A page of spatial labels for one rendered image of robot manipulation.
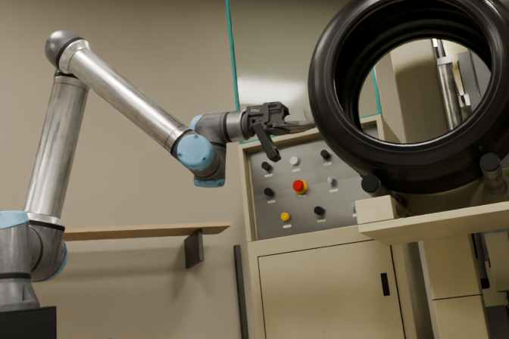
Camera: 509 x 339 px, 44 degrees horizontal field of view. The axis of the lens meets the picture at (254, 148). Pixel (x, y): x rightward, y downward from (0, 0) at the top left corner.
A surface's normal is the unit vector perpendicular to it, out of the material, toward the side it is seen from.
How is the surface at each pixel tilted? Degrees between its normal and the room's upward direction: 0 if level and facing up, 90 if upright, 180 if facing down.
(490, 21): 87
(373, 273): 90
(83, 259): 90
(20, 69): 90
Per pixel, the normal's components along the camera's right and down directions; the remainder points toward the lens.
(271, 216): -0.38, -0.22
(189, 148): -0.09, -0.22
